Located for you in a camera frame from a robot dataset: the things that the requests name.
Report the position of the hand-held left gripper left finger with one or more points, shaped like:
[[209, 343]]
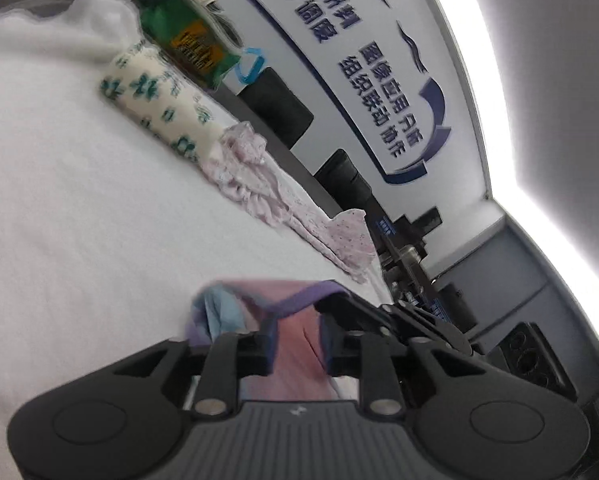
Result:
[[262, 357]]

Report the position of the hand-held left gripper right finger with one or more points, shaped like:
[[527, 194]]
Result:
[[335, 356]]

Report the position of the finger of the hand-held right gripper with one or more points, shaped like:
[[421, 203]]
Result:
[[379, 317]]

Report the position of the pink and blue garment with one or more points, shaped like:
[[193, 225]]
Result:
[[294, 350]]

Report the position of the blue label desk display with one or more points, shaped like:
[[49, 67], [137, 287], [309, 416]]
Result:
[[385, 227]]

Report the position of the black equipment stack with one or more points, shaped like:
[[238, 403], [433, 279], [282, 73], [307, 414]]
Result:
[[424, 222]]

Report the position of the pale pink floral garment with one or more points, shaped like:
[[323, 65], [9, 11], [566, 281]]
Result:
[[289, 210]]

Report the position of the black office chair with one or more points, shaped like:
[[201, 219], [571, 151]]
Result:
[[347, 180], [279, 107]]

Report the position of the white blanket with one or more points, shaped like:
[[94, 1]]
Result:
[[79, 210]]

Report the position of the green floral folded cloth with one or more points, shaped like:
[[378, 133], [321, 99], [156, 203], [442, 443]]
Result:
[[159, 105]]

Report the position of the blue lettered wall sign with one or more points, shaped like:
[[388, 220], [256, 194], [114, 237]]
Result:
[[379, 60]]

